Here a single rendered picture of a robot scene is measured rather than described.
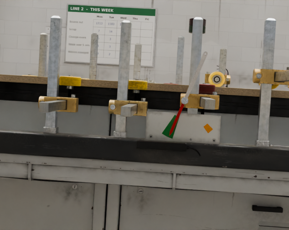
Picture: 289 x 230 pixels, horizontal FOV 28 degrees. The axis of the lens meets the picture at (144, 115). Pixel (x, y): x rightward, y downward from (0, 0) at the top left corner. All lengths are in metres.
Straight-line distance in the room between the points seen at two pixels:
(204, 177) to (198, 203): 0.26
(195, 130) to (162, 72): 7.18
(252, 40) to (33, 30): 3.51
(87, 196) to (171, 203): 0.34
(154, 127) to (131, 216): 0.47
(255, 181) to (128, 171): 0.45
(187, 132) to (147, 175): 0.21
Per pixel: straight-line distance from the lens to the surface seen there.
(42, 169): 2.11
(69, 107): 2.03
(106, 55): 9.22
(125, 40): 2.02
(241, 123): 2.24
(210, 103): 1.69
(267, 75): 2.02
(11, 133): 2.07
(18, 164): 2.13
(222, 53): 3.11
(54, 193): 2.35
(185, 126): 2.00
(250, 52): 9.25
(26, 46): 9.50
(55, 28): 2.06
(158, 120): 2.00
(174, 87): 2.17
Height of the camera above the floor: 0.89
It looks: 3 degrees down
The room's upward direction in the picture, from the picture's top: 3 degrees clockwise
